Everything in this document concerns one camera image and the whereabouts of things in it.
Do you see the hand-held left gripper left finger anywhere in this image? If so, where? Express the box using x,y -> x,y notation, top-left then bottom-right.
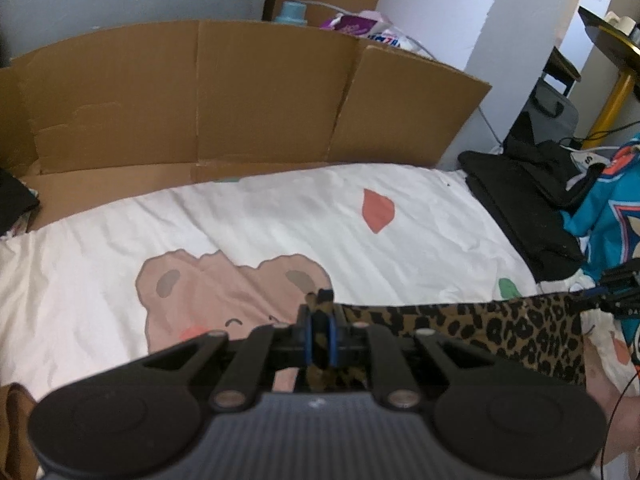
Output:
145,304 -> 313,411

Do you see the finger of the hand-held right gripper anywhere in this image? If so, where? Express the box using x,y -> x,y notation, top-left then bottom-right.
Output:
570,285 -> 608,311

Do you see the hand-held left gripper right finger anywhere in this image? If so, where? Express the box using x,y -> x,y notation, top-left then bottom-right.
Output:
320,288 -> 493,411

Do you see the leopard print skirt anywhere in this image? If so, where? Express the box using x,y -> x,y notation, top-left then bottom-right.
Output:
300,290 -> 588,406

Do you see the person's right forearm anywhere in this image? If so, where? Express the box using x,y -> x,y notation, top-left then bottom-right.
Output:
587,375 -> 640,480

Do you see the black clothes pile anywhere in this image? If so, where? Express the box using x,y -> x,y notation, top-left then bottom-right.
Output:
457,110 -> 608,283

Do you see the teal printed garment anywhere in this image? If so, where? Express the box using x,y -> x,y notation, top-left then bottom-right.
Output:
560,135 -> 640,286

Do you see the printed bear blanket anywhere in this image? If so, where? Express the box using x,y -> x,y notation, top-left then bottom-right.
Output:
0,162 -> 640,411

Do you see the dark grey bag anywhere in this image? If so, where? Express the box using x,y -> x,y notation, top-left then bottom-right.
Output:
517,77 -> 581,143

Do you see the yellow table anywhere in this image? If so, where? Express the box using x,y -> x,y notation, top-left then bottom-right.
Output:
577,5 -> 640,136

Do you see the brown cardboard sheet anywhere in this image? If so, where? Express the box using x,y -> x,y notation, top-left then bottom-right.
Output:
0,20 -> 493,231

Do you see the white cup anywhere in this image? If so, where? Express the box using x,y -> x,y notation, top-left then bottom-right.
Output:
605,10 -> 637,36

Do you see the brown garment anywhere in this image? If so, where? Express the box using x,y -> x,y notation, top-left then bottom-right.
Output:
0,384 -> 41,480

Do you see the purple white packet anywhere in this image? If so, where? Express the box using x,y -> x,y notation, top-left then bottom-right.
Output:
320,9 -> 416,51

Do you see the black garment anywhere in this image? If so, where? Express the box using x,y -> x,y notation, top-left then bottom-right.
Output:
0,167 -> 41,233

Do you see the blue detergent bottle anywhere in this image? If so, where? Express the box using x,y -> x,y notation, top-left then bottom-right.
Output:
274,1 -> 308,26

